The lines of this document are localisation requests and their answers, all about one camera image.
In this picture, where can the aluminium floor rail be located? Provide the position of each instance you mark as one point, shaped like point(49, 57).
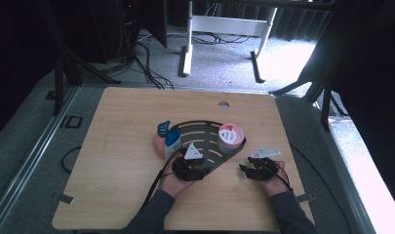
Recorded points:
point(344, 182)
point(29, 162)

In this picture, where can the pink tub with white lid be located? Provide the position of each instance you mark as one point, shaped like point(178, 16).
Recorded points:
point(230, 136)

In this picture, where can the person's left hand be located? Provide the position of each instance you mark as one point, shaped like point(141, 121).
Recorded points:
point(174, 187)

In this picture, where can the dark grey slotted corner rack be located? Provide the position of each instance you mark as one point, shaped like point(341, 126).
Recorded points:
point(198, 138)

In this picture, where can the dark curtain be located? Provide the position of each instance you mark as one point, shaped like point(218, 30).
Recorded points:
point(302, 24)

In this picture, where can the white desk frame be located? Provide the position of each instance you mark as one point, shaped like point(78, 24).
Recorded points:
point(229, 25)

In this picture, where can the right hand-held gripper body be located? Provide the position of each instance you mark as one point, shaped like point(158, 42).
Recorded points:
point(261, 169)

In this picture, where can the black computer tower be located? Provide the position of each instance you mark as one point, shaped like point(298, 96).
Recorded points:
point(130, 29)

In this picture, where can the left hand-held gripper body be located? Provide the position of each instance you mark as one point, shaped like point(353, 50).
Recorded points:
point(188, 170)

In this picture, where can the grey tape strip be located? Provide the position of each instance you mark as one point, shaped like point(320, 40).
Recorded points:
point(305, 198)
point(63, 198)

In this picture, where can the black metal stand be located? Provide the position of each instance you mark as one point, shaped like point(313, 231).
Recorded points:
point(63, 65)
point(318, 81)

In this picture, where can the person's right hand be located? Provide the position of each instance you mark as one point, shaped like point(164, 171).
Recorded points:
point(276, 185)

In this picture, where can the white bottle with blue cap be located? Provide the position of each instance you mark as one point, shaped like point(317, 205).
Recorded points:
point(172, 143)

